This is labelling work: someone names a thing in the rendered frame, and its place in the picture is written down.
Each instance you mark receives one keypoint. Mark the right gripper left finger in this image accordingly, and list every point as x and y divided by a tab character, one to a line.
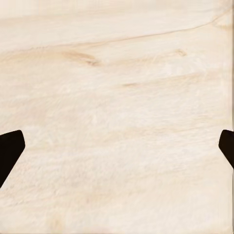
12	145

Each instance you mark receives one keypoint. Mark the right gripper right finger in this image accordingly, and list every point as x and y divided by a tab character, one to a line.
226	145

